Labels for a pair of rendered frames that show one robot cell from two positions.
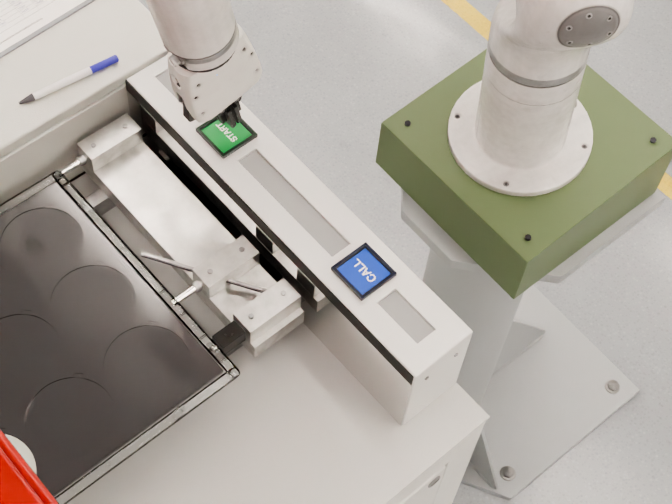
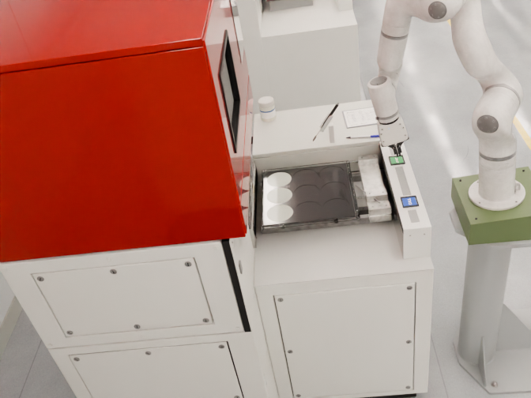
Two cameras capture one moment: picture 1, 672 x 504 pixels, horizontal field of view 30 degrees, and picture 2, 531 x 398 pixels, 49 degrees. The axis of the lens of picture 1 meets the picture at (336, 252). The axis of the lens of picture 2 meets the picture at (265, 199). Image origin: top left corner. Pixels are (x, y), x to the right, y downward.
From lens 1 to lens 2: 1.15 m
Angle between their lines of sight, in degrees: 40
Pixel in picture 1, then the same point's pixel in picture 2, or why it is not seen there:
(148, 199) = (368, 176)
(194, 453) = (337, 239)
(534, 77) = (486, 155)
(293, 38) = not seen: hidden behind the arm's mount
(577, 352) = not seen: outside the picture
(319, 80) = not seen: hidden behind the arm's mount
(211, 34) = (385, 109)
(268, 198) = (396, 178)
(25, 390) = (302, 200)
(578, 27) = (482, 122)
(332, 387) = (389, 242)
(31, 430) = (296, 208)
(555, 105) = (495, 170)
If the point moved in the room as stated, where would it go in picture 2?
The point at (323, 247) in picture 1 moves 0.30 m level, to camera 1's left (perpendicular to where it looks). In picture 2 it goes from (402, 193) to (340, 165)
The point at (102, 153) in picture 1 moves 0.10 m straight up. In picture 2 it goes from (363, 159) to (362, 140)
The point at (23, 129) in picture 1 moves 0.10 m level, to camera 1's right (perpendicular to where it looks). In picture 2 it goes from (342, 143) to (361, 151)
